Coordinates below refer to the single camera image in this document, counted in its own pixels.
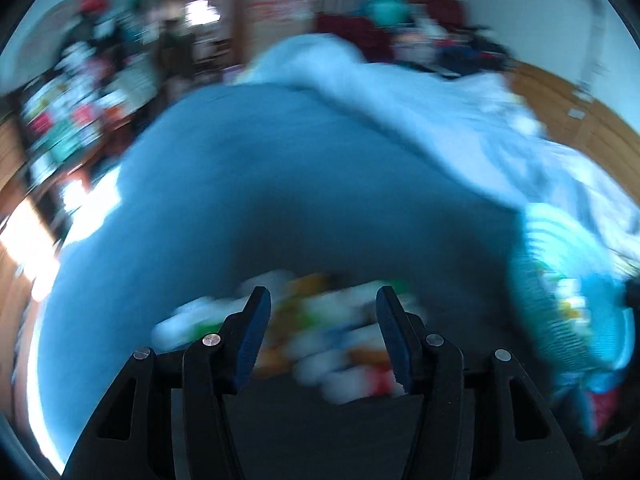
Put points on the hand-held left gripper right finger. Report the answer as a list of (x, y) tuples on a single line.
[(395, 342)]

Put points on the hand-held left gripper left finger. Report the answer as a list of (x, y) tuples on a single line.
[(250, 342)]

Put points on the pile of mixed bottle caps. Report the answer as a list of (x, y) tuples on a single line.
[(325, 360)]

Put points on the turquoise perforated plastic basket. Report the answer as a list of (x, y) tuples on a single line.
[(550, 270)]

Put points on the red plastic bag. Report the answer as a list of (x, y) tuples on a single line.
[(602, 410)]

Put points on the light blue duvet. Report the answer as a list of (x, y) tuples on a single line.
[(425, 110)]

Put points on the wooden headboard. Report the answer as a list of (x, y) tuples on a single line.
[(600, 125)]

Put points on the pile of clothes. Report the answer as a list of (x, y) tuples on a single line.
[(450, 45)]

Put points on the dark red cloth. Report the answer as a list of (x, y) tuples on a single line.
[(350, 35)]

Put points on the cardboard box red print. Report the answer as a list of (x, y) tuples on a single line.
[(280, 15)]

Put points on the teal plastic bag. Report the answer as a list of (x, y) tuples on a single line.
[(385, 10)]

